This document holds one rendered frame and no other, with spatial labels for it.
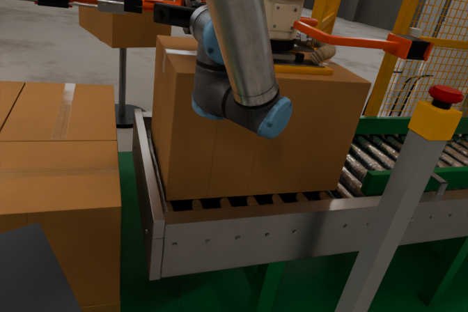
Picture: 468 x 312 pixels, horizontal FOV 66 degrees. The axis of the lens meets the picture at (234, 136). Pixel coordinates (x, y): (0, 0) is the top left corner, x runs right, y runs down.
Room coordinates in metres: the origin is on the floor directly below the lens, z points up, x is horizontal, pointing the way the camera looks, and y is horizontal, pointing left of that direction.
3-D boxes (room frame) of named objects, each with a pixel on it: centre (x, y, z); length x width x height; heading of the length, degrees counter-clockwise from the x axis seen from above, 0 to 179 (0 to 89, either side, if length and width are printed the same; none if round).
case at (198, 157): (1.16, -0.03, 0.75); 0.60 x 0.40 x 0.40; 112
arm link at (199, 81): (0.77, 0.06, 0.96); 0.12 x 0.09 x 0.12; 53
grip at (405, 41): (1.04, -0.43, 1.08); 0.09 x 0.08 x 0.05; 23
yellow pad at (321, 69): (1.07, -0.09, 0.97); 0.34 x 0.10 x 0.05; 113
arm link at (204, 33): (0.78, 0.07, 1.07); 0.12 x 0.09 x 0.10; 22
